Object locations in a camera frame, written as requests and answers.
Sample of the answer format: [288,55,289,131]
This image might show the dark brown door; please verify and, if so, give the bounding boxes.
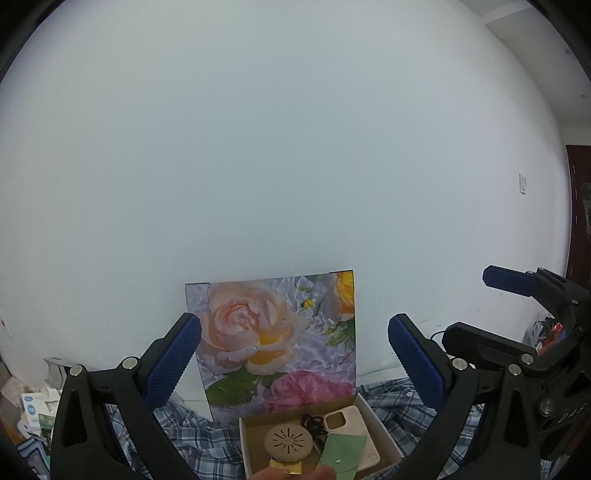
[565,144,591,278]

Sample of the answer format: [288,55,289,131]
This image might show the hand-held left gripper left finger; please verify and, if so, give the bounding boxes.
[50,312,202,480]

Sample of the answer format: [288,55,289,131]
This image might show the green pouch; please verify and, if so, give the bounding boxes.
[316,433,369,476]

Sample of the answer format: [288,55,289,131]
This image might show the beige round disc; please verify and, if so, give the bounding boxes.
[263,424,316,463]

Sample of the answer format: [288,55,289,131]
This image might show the pile of small packets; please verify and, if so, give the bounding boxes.
[0,356,66,480]

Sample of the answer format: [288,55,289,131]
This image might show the blue plaid shirt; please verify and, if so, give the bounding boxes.
[104,376,490,480]

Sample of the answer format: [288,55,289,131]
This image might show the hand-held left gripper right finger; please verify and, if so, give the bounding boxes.
[387,313,542,480]

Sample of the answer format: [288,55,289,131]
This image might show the red and white packets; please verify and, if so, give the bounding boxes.
[526,310,567,354]

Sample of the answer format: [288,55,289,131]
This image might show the white phone case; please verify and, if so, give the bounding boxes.
[322,405,382,468]

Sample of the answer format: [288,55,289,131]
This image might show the black cord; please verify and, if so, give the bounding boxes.
[300,414,327,456]

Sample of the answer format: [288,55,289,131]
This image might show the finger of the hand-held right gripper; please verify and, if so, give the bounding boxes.
[482,265,591,325]
[441,322,540,370]

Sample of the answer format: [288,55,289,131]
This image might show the rose flower painting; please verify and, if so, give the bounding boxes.
[185,270,405,480]

